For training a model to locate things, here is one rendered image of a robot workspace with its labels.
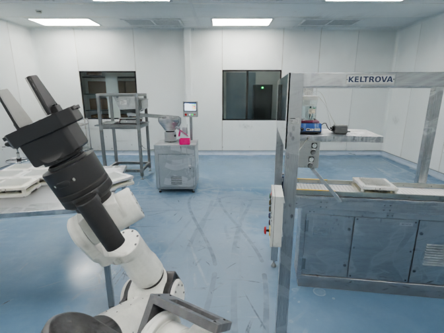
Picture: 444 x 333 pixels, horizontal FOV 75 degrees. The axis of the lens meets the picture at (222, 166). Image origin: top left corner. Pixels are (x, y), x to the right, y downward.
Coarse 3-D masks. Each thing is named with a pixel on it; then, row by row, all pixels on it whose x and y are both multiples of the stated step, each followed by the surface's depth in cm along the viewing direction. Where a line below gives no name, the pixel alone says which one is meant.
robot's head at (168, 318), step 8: (160, 320) 30; (168, 320) 31; (176, 320) 32; (152, 328) 29; (160, 328) 30; (168, 328) 30; (176, 328) 30; (184, 328) 30; (192, 328) 29; (200, 328) 29
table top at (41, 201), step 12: (108, 168) 280; (120, 168) 280; (36, 192) 215; (48, 192) 215; (0, 204) 192; (12, 204) 192; (24, 204) 192; (36, 204) 192; (48, 204) 192; (60, 204) 192; (0, 216) 179; (12, 216) 180; (24, 216) 182
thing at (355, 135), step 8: (304, 136) 197; (312, 136) 196; (320, 136) 196; (328, 136) 195; (336, 136) 194; (344, 136) 194; (352, 136) 193; (360, 136) 192; (368, 136) 192; (376, 136) 191
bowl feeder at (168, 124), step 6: (162, 120) 439; (168, 120) 437; (174, 120) 440; (162, 126) 450; (168, 126) 444; (174, 126) 448; (168, 132) 451; (174, 132) 455; (186, 132) 451; (168, 138) 453; (174, 138) 457
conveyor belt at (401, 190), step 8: (304, 184) 233; (312, 184) 233; (320, 184) 233; (328, 184) 233; (400, 192) 215; (408, 192) 215; (416, 192) 215; (424, 192) 215; (432, 192) 215; (440, 192) 215; (424, 200) 202; (432, 200) 201; (440, 200) 200
